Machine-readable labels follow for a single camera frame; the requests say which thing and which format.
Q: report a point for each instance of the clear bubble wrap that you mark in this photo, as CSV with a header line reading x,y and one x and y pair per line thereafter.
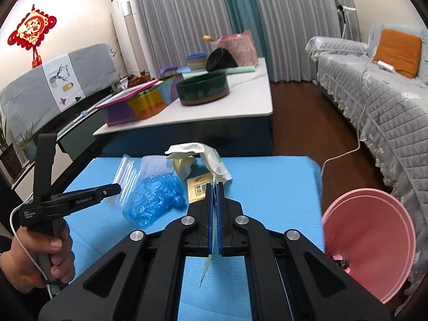
x,y
157,165

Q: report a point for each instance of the brown wooden ornament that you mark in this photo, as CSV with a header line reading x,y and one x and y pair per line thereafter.
x,y
137,80

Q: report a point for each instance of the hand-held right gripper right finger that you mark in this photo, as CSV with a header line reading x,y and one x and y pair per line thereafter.
x,y
220,222

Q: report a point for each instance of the white bag green print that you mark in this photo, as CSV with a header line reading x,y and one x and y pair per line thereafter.
x,y
214,160

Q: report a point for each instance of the television cabinet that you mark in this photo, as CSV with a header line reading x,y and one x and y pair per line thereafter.
x,y
77,140

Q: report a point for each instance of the red knot wall decoration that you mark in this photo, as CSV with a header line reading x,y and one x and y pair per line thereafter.
x,y
31,26

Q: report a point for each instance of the blue plastic glove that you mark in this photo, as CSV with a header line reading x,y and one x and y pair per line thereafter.
x,y
153,200

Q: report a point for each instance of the grey quilted sofa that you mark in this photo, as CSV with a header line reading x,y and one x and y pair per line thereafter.
x,y
394,113

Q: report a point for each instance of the yellow artificial flower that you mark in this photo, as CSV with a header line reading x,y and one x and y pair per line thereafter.
x,y
207,37

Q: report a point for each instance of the purple plastic container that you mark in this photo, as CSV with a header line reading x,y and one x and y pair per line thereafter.
x,y
165,71

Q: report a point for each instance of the white standing air conditioner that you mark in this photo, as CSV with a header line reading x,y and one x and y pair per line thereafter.
x,y
125,36

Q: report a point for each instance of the pink patterned bag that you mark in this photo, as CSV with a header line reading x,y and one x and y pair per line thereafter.
x,y
245,48

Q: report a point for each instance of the plant in teal pot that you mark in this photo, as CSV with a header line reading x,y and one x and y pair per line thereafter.
x,y
28,148

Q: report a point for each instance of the grey pleated curtain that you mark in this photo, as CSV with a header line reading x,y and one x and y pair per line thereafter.
x,y
180,16
301,26

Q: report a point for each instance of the white pole stand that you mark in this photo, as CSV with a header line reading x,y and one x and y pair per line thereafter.
x,y
344,11

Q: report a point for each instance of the clear zip bag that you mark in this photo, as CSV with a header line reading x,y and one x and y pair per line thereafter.
x,y
125,180

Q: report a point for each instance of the plant in brown pot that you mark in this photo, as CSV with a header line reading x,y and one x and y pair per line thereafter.
x,y
10,159

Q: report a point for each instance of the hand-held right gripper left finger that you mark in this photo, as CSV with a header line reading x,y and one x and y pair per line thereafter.
x,y
210,222

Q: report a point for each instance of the black round hat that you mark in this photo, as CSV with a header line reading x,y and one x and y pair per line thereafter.
x,y
220,61

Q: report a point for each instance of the colourful storage box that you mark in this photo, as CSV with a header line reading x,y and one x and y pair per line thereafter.
x,y
150,107

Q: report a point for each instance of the pink rimmed lid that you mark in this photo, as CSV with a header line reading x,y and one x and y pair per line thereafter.
x,y
127,96

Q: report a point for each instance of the stack of pastel bowls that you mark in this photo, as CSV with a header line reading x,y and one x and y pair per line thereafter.
x,y
197,61

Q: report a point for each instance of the dark green round tin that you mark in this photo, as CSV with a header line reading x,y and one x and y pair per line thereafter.
x,y
204,88

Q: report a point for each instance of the tan paper packet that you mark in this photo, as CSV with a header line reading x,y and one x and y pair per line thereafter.
x,y
197,189

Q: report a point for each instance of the white top coffee table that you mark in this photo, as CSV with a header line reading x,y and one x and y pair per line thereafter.
x,y
240,97

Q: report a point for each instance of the thin decorative branches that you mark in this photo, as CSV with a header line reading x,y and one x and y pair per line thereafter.
x,y
117,63

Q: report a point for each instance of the mint green tray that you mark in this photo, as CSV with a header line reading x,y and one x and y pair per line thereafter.
x,y
245,69

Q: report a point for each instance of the orange cushion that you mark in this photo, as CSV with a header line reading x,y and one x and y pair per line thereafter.
x,y
398,52

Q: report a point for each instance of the blue table mat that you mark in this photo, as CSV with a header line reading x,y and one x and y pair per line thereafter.
x,y
267,190

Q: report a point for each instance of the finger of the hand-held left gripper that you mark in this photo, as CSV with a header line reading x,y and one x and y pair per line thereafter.
x,y
110,190

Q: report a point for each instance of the pink plastic bucket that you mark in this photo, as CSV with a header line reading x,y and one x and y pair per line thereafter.
x,y
374,234

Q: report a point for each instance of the grey television cover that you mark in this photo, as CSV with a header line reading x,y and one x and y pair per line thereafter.
x,y
33,90

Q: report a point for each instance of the white rod blue joint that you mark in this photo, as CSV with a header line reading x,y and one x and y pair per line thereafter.
x,y
83,112

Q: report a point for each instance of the teal curtain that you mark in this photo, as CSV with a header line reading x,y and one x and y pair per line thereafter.
x,y
244,6

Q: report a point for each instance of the person's left hand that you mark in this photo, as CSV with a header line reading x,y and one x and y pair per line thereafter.
x,y
23,264

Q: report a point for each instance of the white charger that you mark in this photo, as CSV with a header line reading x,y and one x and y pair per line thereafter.
x,y
386,66

